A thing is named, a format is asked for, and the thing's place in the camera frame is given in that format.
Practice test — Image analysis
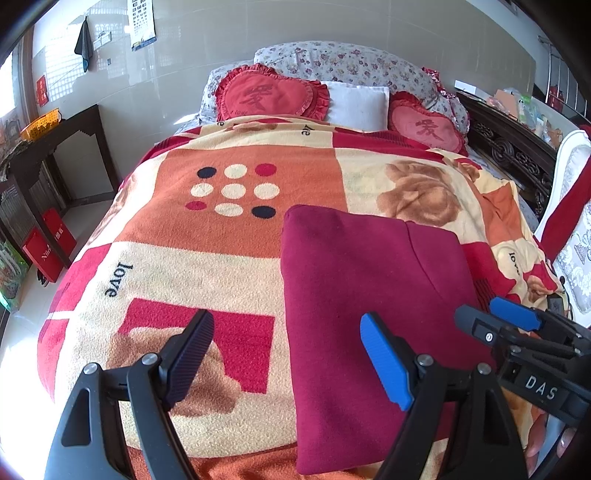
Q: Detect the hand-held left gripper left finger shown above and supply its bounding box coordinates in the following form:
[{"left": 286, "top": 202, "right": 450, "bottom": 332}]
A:
[{"left": 44, "top": 309, "right": 215, "bottom": 480}]

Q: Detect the printed fleece blanket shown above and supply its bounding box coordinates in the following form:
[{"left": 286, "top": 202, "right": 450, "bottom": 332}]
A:
[{"left": 37, "top": 115, "right": 566, "bottom": 480}]

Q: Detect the person's right hand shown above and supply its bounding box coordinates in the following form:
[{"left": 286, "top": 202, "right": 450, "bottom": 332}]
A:
[{"left": 524, "top": 413, "right": 575, "bottom": 478}]

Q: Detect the small red heart cushion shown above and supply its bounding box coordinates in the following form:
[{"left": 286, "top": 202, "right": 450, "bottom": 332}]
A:
[{"left": 388, "top": 91, "right": 469, "bottom": 155}]

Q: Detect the green bag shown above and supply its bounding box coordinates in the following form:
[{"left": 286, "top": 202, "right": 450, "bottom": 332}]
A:
[{"left": 0, "top": 240, "right": 29, "bottom": 312}]

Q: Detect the metal railing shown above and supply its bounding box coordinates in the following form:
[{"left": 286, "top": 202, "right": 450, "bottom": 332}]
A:
[{"left": 538, "top": 37, "right": 591, "bottom": 121}]

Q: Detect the wall calendar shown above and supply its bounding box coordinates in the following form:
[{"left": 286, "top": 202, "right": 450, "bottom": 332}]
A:
[{"left": 127, "top": 0, "right": 158, "bottom": 51}]

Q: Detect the pile of packets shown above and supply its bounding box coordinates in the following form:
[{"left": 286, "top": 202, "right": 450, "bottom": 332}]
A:
[{"left": 485, "top": 88, "right": 568, "bottom": 148}]

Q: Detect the white pillow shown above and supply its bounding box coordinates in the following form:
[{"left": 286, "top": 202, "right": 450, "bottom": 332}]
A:
[{"left": 321, "top": 80, "right": 391, "bottom": 132}]

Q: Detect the white chair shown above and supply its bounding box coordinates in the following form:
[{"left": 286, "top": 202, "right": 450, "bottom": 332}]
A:
[{"left": 533, "top": 129, "right": 591, "bottom": 319}]

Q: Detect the dark hanging towel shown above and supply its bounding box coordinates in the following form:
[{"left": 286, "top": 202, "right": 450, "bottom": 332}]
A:
[{"left": 75, "top": 18, "right": 95, "bottom": 72}]

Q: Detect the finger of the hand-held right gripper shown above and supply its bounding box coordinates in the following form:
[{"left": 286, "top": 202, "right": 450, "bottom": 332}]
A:
[
  {"left": 455, "top": 304, "right": 575, "bottom": 356},
  {"left": 489, "top": 296, "right": 591, "bottom": 344}
]

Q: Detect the carved dark wooden bed frame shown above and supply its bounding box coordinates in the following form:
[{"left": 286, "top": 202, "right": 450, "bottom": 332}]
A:
[{"left": 455, "top": 90, "right": 559, "bottom": 232}]

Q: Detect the orange plastic basket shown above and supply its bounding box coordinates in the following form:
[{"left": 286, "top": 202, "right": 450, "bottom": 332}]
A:
[{"left": 19, "top": 108, "right": 63, "bottom": 141}]

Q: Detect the red box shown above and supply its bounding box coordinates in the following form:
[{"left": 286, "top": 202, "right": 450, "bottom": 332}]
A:
[
  {"left": 42, "top": 208, "right": 77, "bottom": 259},
  {"left": 22, "top": 230, "right": 63, "bottom": 283}
]

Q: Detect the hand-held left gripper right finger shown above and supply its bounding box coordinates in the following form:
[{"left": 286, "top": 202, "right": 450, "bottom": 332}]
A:
[{"left": 360, "top": 312, "right": 529, "bottom": 480}]

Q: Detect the large red heart cushion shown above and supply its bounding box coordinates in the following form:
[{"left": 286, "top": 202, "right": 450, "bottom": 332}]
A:
[{"left": 213, "top": 65, "right": 332, "bottom": 123}]

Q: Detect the maroon sweater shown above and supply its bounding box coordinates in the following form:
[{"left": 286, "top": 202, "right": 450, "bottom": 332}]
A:
[{"left": 281, "top": 204, "right": 497, "bottom": 475}]

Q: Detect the dark wooden side table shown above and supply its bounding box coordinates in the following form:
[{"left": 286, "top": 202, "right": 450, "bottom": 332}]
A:
[{"left": 0, "top": 104, "right": 122, "bottom": 268}]

